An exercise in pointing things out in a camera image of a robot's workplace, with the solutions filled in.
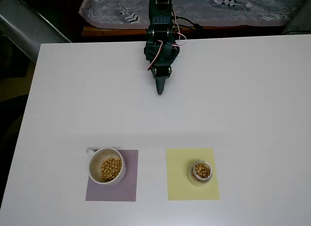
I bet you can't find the glass jar of chickpeas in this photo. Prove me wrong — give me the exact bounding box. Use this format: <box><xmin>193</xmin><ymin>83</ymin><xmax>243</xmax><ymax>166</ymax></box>
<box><xmin>187</xmin><ymin>159</ymin><xmax>213</xmax><ymax>187</ymax></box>

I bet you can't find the loose soybeans heap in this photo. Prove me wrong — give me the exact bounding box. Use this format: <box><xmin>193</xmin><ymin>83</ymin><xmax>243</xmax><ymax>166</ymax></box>
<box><xmin>100</xmin><ymin>157</ymin><xmax>122</xmax><ymax>183</ymax></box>

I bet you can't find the white ceramic cup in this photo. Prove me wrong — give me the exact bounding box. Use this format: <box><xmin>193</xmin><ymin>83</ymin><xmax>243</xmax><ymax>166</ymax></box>
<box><xmin>86</xmin><ymin>147</ymin><xmax>127</xmax><ymax>185</ymax></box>

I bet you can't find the crumpled white cloth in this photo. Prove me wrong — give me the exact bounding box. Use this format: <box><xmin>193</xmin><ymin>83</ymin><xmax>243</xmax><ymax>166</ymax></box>
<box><xmin>78</xmin><ymin>0</ymin><xmax>298</xmax><ymax>29</ymax></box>

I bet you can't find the yellow square paper mat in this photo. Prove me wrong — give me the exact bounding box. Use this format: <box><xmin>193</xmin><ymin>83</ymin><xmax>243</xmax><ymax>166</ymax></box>
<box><xmin>166</xmin><ymin>147</ymin><xmax>221</xmax><ymax>201</ymax></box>

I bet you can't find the purple square paper mat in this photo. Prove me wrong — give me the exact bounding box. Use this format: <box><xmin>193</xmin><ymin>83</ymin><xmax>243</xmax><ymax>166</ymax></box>
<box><xmin>85</xmin><ymin>149</ymin><xmax>139</xmax><ymax>202</ymax></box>

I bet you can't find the black dotted fabric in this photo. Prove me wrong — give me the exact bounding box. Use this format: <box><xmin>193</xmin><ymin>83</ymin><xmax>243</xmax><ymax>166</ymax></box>
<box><xmin>18</xmin><ymin>0</ymin><xmax>86</xmax><ymax>25</ymax></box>

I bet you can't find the red white servo cable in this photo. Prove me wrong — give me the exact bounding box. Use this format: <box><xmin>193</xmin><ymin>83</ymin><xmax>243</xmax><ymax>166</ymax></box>
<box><xmin>147</xmin><ymin>40</ymin><xmax>164</xmax><ymax>71</ymax></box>
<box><xmin>170</xmin><ymin>6</ymin><xmax>187</xmax><ymax>47</ymax></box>

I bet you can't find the black cable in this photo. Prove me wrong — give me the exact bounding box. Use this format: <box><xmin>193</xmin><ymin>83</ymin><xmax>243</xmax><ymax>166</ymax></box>
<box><xmin>178</xmin><ymin>25</ymin><xmax>202</xmax><ymax>32</ymax></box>
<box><xmin>176</xmin><ymin>16</ymin><xmax>204</xmax><ymax>31</ymax></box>

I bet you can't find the brown wooden bed frame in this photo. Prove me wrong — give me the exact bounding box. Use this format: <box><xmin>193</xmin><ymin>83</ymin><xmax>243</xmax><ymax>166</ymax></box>
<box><xmin>81</xmin><ymin>24</ymin><xmax>285</xmax><ymax>37</ymax></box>

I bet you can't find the silver foil wrapped duct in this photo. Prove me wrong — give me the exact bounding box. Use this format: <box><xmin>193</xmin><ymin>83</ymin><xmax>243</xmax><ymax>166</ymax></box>
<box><xmin>0</xmin><ymin>0</ymin><xmax>72</xmax><ymax>66</ymax></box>

